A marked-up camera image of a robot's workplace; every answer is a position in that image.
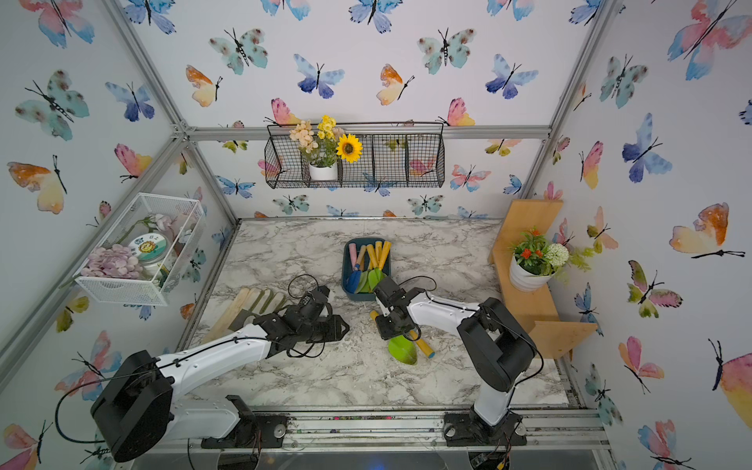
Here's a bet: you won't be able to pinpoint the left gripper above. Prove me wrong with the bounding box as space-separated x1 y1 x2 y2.
298 315 354 345

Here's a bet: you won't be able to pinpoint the green narrow shovel yellow handle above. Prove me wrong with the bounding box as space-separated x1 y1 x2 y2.
370 241 392 292

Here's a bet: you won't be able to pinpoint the blue shovel wooden handle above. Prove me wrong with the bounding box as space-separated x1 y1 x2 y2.
345 246 366 294

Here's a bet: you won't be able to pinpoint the green leaf shovel yellow handle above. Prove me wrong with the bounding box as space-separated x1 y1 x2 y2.
356 269 374 294

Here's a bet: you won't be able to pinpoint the yellow scoop shovel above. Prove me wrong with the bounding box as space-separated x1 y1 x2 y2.
366 244 378 270

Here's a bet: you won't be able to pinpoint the purple shovel pink handle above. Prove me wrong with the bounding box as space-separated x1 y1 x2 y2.
348 243 358 269

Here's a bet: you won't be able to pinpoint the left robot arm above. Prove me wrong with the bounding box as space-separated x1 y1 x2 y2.
91 286 350 463

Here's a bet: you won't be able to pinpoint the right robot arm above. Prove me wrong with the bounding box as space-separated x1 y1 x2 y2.
374 277 540 426

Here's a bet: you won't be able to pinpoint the white green garden glove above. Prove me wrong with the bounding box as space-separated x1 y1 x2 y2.
229 288 288 331

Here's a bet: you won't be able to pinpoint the red flower plant white pot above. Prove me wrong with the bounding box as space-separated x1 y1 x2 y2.
509 228 597 293

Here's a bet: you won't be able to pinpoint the wooden zigzag shelf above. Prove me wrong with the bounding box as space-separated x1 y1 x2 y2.
489 200 597 360

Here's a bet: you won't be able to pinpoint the sunflower bouquet white pot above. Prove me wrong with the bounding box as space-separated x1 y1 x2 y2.
289 116 363 182

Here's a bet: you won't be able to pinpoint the round green tin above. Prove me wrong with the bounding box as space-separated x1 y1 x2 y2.
128 232 168 264

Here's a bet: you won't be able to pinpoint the pink artificial flowers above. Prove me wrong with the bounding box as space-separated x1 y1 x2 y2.
80 244 142 279

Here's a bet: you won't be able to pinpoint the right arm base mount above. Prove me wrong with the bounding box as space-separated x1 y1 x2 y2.
443 410 527 448

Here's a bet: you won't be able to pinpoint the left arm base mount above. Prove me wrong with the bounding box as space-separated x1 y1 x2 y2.
201 395 290 450

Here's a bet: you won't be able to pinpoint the black wire wall basket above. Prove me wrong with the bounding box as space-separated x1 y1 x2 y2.
258 121 446 195

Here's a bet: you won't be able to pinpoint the white wire mesh basket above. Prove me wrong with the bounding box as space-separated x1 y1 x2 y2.
72 193 207 307

